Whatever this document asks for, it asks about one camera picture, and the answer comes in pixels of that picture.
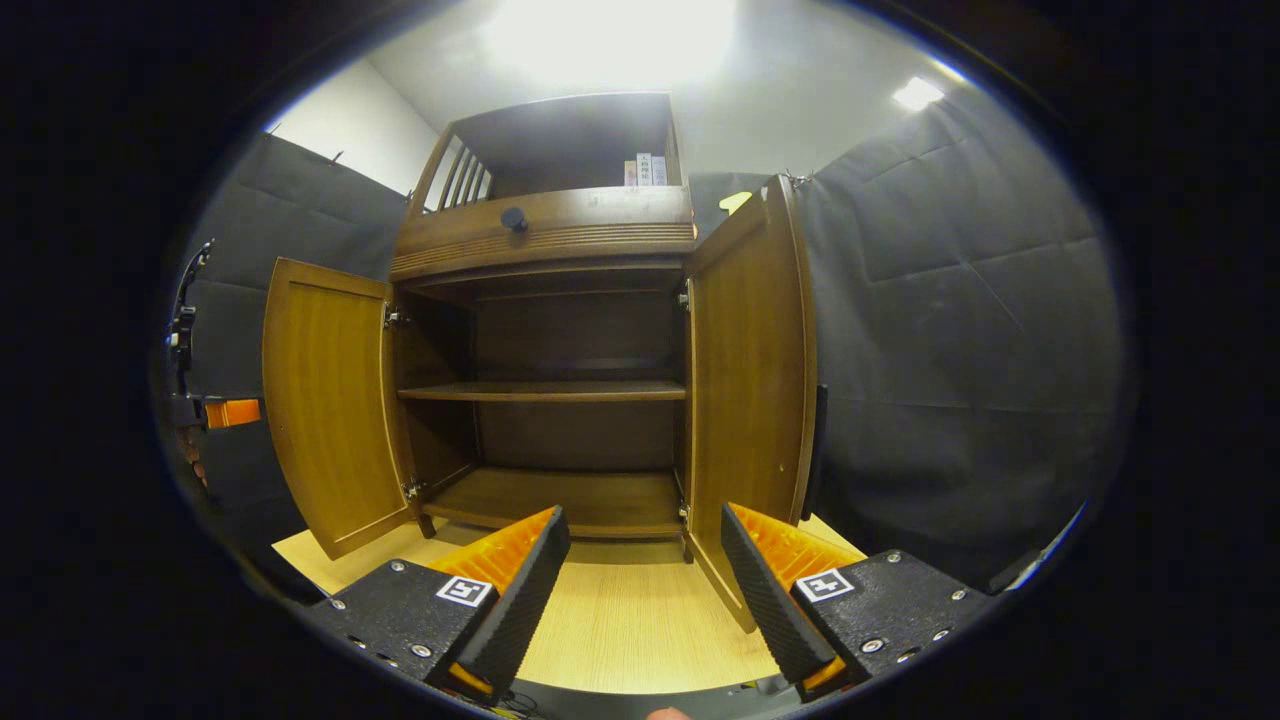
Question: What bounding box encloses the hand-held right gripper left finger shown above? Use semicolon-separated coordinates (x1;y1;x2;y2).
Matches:
315;505;572;701

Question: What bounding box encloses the brown wooden shoe cabinet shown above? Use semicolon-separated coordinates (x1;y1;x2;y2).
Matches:
385;92;698;541

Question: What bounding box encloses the small ceiling light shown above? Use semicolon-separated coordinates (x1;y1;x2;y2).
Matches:
892;76;946;112

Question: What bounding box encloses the brown wooden cabinet door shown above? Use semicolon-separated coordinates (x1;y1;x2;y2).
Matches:
262;257;421;561
683;175;829;634

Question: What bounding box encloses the black backdrop cloth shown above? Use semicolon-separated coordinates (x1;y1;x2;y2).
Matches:
165;100;1126;591

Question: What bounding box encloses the wooden inner cabinet shelf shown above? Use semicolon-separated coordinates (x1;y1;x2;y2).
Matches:
397;379;688;404

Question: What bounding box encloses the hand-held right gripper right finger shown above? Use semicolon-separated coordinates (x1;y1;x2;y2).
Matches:
721;503;1001;701

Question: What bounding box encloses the large rectangular ceiling light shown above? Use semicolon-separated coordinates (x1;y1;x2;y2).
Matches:
480;0;741;86

